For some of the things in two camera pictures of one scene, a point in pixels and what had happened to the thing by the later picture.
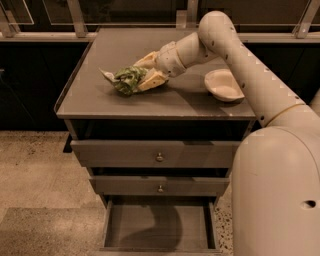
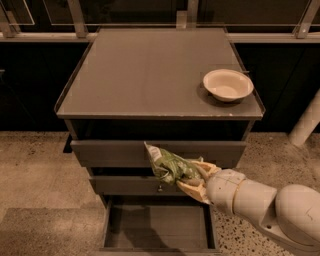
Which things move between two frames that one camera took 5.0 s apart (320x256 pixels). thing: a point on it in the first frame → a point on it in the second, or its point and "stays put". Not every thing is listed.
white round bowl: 222,85 stays put
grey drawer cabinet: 161,158 stays put
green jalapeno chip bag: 126,79 → 169,168
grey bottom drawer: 160,226 stays put
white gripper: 169,60 → 221,189
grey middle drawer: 160,185 stays put
